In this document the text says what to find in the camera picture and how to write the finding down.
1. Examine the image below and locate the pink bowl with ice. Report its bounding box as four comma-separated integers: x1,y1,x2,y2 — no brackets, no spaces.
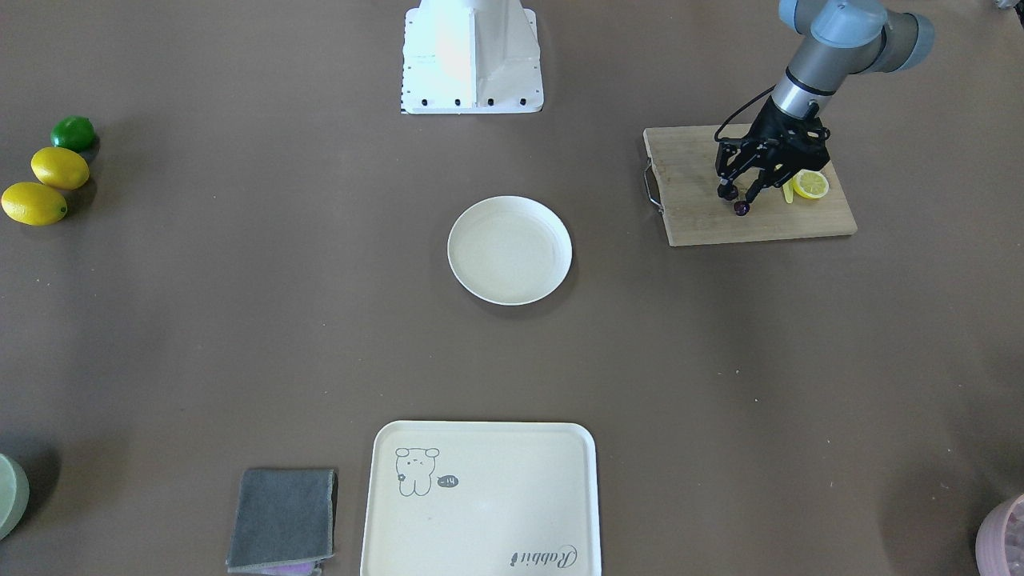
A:
975,494,1023,575

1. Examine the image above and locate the yellow lemon near lime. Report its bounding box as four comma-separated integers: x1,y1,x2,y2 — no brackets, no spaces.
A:
30,146,90,190

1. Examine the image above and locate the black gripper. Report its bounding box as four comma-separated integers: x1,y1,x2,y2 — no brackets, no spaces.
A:
714,96,830,204

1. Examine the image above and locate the cream round plate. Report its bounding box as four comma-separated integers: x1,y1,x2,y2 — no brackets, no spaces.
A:
446,194,573,306

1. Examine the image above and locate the bamboo cutting board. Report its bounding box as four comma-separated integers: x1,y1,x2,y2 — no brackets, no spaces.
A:
643,126,858,246

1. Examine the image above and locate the grey folded cloth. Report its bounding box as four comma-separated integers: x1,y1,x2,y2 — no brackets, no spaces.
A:
226,468,336,575

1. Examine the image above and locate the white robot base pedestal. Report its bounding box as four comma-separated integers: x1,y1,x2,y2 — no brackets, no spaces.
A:
400,1,545,114

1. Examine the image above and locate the lemon slice lower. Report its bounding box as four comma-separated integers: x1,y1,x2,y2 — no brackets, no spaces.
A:
790,169,830,200

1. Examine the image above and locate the mint green bowl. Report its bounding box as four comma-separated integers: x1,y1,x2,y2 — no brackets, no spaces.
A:
1,454,30,540

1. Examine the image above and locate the yellow lemon far from lime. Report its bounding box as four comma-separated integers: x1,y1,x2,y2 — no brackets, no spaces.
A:
2,182,67,227

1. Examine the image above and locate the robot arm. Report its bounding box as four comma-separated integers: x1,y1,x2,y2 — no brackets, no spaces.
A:
714,1,936,216

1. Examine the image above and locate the yellow plastic knife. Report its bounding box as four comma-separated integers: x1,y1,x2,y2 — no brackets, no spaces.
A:
782,178,797,204

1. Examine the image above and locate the cream rabbit tray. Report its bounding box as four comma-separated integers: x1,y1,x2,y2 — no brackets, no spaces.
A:
361,422,602,575

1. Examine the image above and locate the green lime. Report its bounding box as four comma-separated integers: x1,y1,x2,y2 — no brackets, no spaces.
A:
49,114,98,153

